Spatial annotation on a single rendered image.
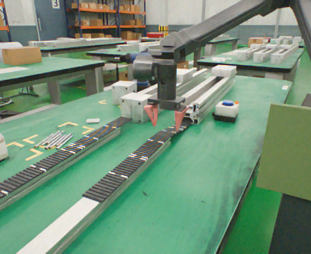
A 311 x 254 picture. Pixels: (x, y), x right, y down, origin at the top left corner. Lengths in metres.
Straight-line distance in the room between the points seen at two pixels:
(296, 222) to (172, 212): 0.32
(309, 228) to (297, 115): 0.28
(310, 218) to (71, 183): 0.57
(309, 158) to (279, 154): 0.06
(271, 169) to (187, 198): 0.20
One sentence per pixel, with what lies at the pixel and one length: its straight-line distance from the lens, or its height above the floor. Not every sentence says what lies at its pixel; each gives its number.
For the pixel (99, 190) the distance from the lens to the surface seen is 0.55.
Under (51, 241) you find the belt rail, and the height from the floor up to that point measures 0.81.
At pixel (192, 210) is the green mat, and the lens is 0.55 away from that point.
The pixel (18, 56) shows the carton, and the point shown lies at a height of 0.86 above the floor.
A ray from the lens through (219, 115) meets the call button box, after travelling 1.03.
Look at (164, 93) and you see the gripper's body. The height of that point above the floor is 0.95.
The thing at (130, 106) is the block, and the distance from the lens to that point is 0.97.
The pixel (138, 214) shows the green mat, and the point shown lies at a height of 0.78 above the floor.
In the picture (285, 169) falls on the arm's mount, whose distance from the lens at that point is 0.63.
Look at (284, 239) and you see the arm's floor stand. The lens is 0.76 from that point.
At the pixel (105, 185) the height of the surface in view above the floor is 0.81.
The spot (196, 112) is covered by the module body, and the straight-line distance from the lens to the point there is 0.97.
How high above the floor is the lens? 1.13
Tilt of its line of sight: 22 degrees down
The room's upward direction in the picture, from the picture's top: straight up
